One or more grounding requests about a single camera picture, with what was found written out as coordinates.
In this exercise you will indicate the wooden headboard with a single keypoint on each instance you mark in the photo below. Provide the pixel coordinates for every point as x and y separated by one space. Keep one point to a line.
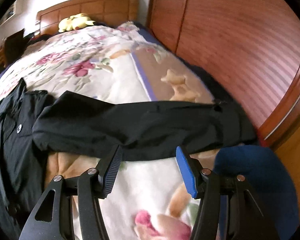
95 7

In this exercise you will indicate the floral blanket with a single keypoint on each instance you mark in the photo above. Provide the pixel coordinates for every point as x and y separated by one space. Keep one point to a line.
90 62

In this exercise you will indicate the dark blue bed sheet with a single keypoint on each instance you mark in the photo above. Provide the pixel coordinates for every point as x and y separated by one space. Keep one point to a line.
252 170

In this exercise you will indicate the wooden wardrobe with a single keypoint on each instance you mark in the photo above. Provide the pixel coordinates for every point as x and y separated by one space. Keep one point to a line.
227 42

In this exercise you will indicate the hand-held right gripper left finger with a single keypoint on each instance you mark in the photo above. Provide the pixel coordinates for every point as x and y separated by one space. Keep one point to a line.
113 170

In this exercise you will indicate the black jacket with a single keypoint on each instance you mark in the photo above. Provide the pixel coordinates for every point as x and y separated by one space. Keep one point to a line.
115 125

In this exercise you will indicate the wooden chair with dark cloth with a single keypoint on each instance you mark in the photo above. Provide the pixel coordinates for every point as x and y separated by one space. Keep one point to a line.
13 46

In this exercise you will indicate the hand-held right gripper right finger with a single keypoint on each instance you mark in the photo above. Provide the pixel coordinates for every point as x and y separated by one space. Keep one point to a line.
187 172

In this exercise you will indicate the yellow plush toy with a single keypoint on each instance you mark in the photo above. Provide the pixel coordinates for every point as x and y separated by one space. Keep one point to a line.
73 22

